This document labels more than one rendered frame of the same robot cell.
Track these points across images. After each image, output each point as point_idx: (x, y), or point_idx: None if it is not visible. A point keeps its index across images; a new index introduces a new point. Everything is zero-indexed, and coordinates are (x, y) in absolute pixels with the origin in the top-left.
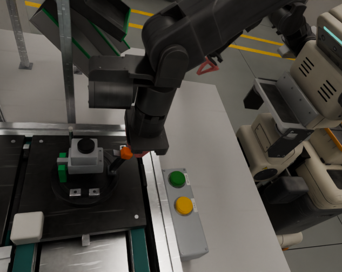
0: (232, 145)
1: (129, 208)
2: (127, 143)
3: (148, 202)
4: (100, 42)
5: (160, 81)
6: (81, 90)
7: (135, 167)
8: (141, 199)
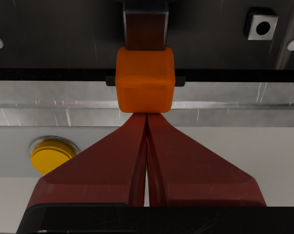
0: None
1: (21, 23)
2: (35, 206)
3: (62, 78)
4: None
5: None
6: None
7: (175, 61)
8: (56, 63)
